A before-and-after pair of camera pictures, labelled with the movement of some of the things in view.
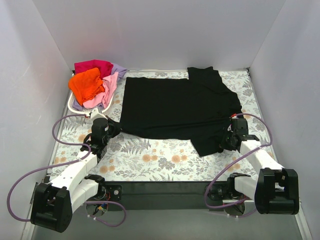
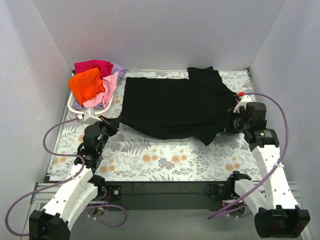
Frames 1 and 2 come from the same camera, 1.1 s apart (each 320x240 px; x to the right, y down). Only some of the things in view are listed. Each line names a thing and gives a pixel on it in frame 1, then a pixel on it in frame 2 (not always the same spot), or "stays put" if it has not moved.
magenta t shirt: x=105 y=67 stays put
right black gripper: x=227 y=141 -> x=231 y=121
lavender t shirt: x=117 y=68 stays put
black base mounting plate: x=158 y=196 stays put
